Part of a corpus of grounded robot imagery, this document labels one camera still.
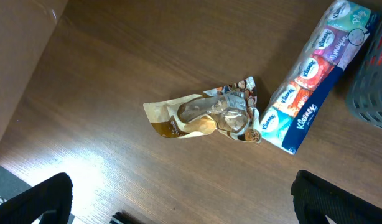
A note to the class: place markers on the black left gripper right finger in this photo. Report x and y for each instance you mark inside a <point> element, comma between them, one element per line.
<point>318,201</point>

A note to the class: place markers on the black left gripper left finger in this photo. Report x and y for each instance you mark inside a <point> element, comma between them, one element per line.
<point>51,200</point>

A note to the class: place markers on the brown beige snack bag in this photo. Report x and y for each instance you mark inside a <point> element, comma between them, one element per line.
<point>230,110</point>

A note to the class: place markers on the Kleenex tissue pack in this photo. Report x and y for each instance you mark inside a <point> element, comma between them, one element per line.
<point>338,37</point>

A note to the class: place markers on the grey plastic mesh basket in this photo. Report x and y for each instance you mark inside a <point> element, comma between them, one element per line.
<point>364,98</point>

